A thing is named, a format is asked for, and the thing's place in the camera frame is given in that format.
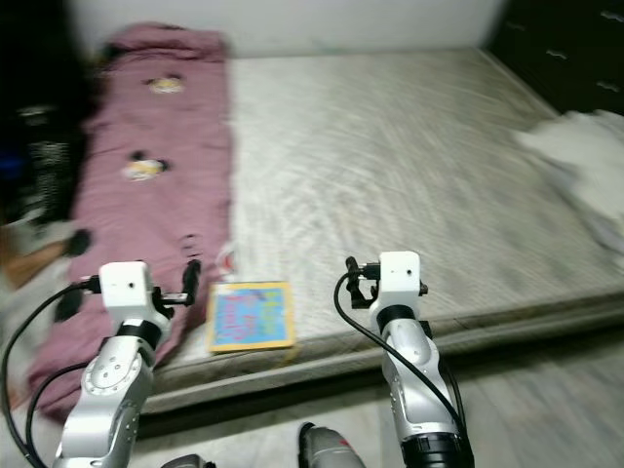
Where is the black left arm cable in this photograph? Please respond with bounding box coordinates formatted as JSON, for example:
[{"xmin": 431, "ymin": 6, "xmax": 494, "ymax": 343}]
[{"xmin": 0, "ymin": 278, "xmax": 103, "ymax": 468}]

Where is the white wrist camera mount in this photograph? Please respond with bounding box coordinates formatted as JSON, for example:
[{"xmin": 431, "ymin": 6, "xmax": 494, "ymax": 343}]
[
  {"xmin": 380, "ymin": 252, "xmax": 423, "ymax": 308},
  {"xmin": 99, "ymin": 261, "xmax": 155, "ymax": 318}
]

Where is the black tufted headboard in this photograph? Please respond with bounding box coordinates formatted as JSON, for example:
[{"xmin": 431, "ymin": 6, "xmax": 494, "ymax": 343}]
[{"xmin": 483, "ymin": 0, "xmax": 624, "ymax": 116}]

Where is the beige quilted mattress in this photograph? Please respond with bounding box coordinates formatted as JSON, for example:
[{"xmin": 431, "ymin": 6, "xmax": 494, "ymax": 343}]
[{"xmin": 58, "ymin": 49, "xmax": 624, "ymax": 415}]

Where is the colourful children's book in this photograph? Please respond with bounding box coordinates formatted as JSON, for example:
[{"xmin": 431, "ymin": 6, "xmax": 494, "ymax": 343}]
[{"xmin": 207, "ymin": 281, "xmax": 296, "ymax": 354}]

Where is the pink cartoon print blanket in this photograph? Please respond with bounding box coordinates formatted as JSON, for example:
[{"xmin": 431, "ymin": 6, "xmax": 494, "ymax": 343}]
[{"xmin": 24, "ymin": 22, "xmax": 235, "ymax": 425}]

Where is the cream white pillow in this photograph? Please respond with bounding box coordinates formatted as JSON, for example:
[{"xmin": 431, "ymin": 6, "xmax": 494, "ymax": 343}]
[{"xmin": 512, "ymin": 110, "xmax": 624, "ymax": 250}]

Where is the black white-printed bag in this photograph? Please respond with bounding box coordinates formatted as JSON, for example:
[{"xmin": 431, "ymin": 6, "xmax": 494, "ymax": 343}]
[{"xmin": 24, "ymin": 102, "xmax": 79, "ymax": 225}]

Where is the grey robot left leg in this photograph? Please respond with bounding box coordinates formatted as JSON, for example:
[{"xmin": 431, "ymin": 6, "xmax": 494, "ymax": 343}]
[{"xmin": 161, "ymin": 453, "xmax": 215, "ymax": 468}]

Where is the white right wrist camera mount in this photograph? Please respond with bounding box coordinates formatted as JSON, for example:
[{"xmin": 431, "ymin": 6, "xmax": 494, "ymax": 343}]
[{"xmin": 380, "ymin": 252, "xmax": 423, "ymax": 308}]

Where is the grey robot leg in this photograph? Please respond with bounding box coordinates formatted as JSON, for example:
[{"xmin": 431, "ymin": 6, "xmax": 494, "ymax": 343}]
[
  {"xmin": 297, "ymin": 422, "xmax": 371, "ymax": 468},
  {"xmin": 161, "ymin": 453, "xmax": 215, "ymax": 468}
]

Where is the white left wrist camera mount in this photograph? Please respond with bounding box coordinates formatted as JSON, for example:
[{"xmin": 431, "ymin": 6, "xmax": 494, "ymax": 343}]
[{"xmin": 99, "ymin": 261, "xmax": 155, "ymax": 318}]

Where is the grey robot right leg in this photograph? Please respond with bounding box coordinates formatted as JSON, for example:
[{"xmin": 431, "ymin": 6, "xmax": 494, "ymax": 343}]
[{"xmin": 297, "ymin": 422, "xmax": 371, "ymax": 468}]

